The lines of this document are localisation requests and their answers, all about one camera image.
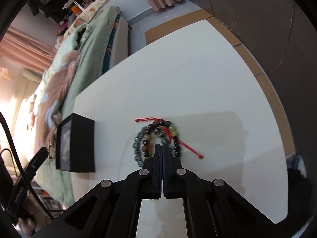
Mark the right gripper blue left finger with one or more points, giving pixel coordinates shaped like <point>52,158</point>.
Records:
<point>157,172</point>

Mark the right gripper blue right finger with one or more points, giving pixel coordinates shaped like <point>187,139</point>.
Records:
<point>167,173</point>

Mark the black square jewelry box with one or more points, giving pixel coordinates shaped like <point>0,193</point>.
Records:
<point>82,158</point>

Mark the left human hand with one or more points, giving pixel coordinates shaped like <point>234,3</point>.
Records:
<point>37,218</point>

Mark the white bedside table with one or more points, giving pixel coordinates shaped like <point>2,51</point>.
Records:
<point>152,83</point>

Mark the pink duck blanket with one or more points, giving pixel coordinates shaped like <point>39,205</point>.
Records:
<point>49,115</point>

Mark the flattened cardboard sheet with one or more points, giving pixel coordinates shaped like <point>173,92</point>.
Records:
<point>231,77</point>

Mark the green bed sheet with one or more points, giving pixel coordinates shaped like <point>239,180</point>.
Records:
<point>92,46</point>

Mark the light green pillow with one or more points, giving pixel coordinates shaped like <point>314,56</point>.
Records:
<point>70,43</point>

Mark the pink curtain left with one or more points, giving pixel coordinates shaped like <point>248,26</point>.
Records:
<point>16,46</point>

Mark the white bed frame side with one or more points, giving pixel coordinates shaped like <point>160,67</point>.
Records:
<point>119,50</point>

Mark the dark wood wall panel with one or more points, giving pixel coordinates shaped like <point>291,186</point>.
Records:
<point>283,41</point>

